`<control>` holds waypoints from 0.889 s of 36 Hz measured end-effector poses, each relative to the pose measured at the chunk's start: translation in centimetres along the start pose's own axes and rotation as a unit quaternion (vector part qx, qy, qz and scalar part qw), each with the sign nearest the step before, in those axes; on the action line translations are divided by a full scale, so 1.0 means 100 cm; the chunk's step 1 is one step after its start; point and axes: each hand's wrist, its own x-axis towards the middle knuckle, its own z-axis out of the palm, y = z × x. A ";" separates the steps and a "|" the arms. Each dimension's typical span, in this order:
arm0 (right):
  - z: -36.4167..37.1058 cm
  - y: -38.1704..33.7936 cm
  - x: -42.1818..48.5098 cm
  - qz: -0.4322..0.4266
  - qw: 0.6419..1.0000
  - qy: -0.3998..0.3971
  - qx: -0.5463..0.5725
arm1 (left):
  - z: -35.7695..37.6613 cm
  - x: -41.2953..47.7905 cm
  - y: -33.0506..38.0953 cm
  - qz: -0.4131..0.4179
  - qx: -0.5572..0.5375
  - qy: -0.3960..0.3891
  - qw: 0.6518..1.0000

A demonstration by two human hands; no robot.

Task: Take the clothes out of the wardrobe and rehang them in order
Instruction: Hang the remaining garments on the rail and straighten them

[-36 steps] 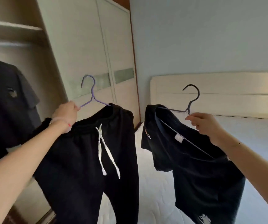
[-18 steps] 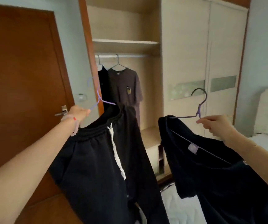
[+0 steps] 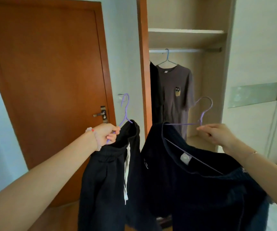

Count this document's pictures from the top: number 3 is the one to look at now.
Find person's left hand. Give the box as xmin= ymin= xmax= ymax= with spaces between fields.
xmin=96 ymin=124 xmax=121 ymax=150

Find person's right hand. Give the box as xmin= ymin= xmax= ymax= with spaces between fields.
xmin=197 ymin=124 xmax=238 ymax=152

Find purple hanger with sweatshirt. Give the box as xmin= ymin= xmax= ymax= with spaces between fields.
xmin=162 ymin=96 xmax=224 ymax=175

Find purple hanger with shorts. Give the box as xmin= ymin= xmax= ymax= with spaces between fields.
xmin=106 ymin=93 xmax=133 ymax=145

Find person's right forearm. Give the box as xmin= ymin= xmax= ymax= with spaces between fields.
xmin=225 ymin=139 xmax=277 ymax=222

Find person's left forearm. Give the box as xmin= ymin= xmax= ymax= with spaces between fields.
xmin=0 ymin=131 xmax=98 ymax=231

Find grey t-shirt with owl print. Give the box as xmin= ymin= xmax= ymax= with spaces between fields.
xmin=156 ymin=64 xmax=196 ymax=141

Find black hanging garment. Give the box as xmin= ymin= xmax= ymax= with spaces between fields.
xmin=150 ymin=60 xmax=164 ymax=125

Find black sweatshirt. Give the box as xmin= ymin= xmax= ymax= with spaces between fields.
xmin=138 ymin=122 xmax=274 ymax=231

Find beige open wardrobe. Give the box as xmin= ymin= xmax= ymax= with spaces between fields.
xmin=137 ymin=0 xmax=237 ymax=153

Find white sliding wardrobe door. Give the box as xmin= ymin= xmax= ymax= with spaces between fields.
xmin=219 ymin=0 xmax=277 ymax=171

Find brown wooden door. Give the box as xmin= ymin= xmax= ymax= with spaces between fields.
xmin=0 ymin=0 xmax=117 ymax=208

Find metal clothes rod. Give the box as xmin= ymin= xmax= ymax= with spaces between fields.
xmin=149 ymin=47 xmax=223 ymax=53

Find wardrobe shelf board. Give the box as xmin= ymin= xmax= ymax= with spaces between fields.
xmin=148 ymin=28 xmax=227 ymax=34

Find metal door handle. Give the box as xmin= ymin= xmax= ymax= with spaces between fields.
xmin=93 ymin=106 xmax=108 ymax=124

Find pink bead bracelet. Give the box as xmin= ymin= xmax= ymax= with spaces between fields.
xmin=85 ymin=127 xmax=102 ymax=152

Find black shorts with white drawstring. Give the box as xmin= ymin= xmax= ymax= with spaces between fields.
xmin=78 ymin=120 xmax=153 ymax=231

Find blue wire hanger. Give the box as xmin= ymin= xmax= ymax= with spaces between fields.
xmin=157 ymin=49 xmax=178 ymax=67

